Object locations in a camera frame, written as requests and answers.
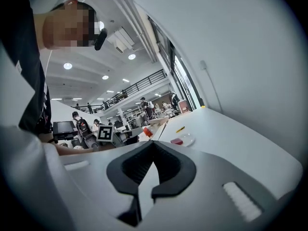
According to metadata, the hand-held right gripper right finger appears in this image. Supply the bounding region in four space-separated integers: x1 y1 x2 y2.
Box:
151 140 281 231

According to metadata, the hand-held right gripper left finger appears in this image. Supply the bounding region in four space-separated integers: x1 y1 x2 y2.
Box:
60 140 155 231

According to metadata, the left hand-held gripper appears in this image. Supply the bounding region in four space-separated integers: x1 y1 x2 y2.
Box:
97 125 144 148

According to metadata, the black chest monitor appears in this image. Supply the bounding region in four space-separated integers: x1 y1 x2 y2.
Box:
52 120 78 141

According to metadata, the brown cardboard box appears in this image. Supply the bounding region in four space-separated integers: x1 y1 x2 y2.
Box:
147 116 169 128

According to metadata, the black balcony railing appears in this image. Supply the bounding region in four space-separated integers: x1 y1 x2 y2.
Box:
72 68 167 114

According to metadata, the white ceiling air conditioner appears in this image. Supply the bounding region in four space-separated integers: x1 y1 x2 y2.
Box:
106 26 135 54

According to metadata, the dark framed window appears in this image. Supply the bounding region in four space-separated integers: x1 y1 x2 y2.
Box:
147 15 206 113

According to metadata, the person's black t-shirt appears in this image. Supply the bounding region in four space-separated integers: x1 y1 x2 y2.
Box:
0 0 52 137

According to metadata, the person's head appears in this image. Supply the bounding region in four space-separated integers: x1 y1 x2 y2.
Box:
33 0 97 51

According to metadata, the black head-mounted camera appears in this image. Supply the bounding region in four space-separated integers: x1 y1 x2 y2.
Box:
94 27 108 51

